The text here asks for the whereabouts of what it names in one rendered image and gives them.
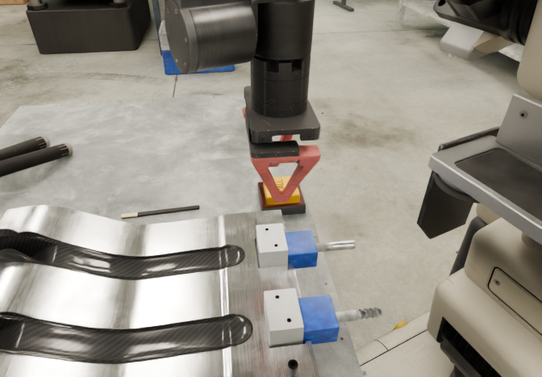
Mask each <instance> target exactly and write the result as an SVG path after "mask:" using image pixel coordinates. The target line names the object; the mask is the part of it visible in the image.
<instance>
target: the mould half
mask: <svg viewBox="0 0 542 377"><path fill-rule="evenodd" d="M263 224H283V228H284V232H286V228H285V225H284V221H283V217H282V213H281V210H271V211H261V212H243V213H233V214H224V215H221V216H215V217H207V218H200V219H193V220H182V221H175V222H168V223H162V224H132V223H127V222H122V221H118V220H112V219H109V218H106V217H102V216H97V215H94V214H90V213H87V212H82V211H78V210H74V209H71V208H66V207H58V206H52V205H32V206H26V207H17V208H12V209H7V210H6V212H5V214H4V215H3V217H2V218H1V219H0V229H3V228H8V229H12V230H15V231H16V232H24V231H32V232H37V233H39V234H42V235H45V236H46V237H51V238H53V239H56V240H59V241H64V242H67V243H70V244H74V245H79V246H82V247H86V248H89V249H96V250H100V251H103V252H108V253H115V254H121V255H127V256H149V255H157V254H163V253H175V252H181V251H186V250H192V249H205V248H212V247H220V246H223V245H236V246H239V247H240V248H241V249H243V251H244V260H243V261H242V262H241V263H240V264H238V265H236V266H232V267H226V268H223V269H222V270H209V271H203V272H196V273H190V274H180V275H174V276H168V277H161V278H155V279H141V280H124V279H111V278H106V277H101V276H97V275H92V274H85V273H82V272H77V271H73V270H66V269H62V268H58V267H54V266H46V265H40V264H34V263H26V262H5V263H2V264H0V312H17V313H20V314H23V315H26V316H32V317H35V318H40V319H44V320H52V321H57V322H62V323H67V324H72V325H82V326H88V327H94V328H101V329H135V328H142V327H148V326H153V325H165V324H171V323H176V322H182V321H187V320H197V319H204V318H211V317H218V316H226V315H227V314H232V313H235V315H241V316H245V317H247V318H248V319H249V320H250V322H251V323H252V334H251V336H250V338H249V339H248V340H247V341H246V342H244V343H242V344H239V345H236V346H231V347H228V348H226V349H223V350H212V351H206V352H200V353H195V354H184V355H179V356H174V357H168V358H159V359H154V360H148V361H143V362H131V363H124V364H97V363H87V362H72V361H65V360H59V359H53V358H41V357H36V356H30V355H23V354H8V353H0V377H289V376H288V374H287V371H288V362H289V360H291V359H294V360H296V361H297V362H298V375H297V377H319V372H318V367H317V364H316V361H315V354H314V351H313V346H312V343H311V341H306V344H301V345H294V346H282V347H274V348H269V341H268V335H267V329H266V323H265V311H264V291H274V290H281V289H289V288H295V289H296V292H297V297H298V298H301V294H300V290H299V287H298V280H297V277H296V274H295V269H294V264H293V263H289V265H288V266H274V267H266V268H258V263H257V257H256V246H255V238H256V225H263Z"/></svg>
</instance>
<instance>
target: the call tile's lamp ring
mask: <svg viewBox="0 0 542 377"><path fill-rule="evenodd" d="M262 184H263V182H258V186H259V191H260V195H261V204H262V208H272V207H291V206H301V205H306V204H305V201H304V198H303V196H302V191H301V188H300V186H299V185H298V192H299V194H300V200H301V203H285V204H276V205H265V197H264V192H263V187H262Z"/></svg>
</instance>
